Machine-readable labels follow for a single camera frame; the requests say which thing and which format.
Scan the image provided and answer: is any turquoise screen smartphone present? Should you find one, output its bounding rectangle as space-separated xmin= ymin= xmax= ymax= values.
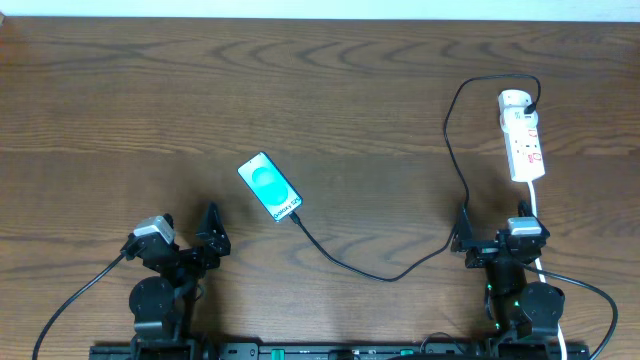
xmin=237 ymin=152 xmax=303 ymax=222

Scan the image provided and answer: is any black charging cable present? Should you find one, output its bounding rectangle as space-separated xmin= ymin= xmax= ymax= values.
xmin=288 ymin=73 xmax=542 ymax=284

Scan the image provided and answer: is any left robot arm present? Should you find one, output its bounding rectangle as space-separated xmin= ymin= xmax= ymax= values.
xmin=121 ymin=203 xmax=231 ymax=359

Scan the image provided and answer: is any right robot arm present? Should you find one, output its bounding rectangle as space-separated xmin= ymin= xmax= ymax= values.
xmin=451 ymin=202 xmax=565 ymax=359

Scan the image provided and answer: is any white charger plug adapter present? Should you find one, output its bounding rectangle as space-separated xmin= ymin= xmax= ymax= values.
xmin=498 ymin=89 xmax=533 ymax=120

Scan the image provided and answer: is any white power strip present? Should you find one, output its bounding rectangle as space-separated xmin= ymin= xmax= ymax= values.
xmin=500 ymin=107 xmax=545 ymax=183

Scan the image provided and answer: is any black right camera cable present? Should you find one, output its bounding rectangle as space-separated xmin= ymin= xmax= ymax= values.
xmin=514 ymin=259 xmax=620 ymax=360

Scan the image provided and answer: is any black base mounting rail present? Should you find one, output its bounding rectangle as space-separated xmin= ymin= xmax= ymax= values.
xmin=88 ymin=342 xmax=590 ymax=360

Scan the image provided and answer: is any white power strip cord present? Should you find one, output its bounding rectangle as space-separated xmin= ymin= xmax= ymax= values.
xmin=526 ymin=180 xmax=569 ymax=360

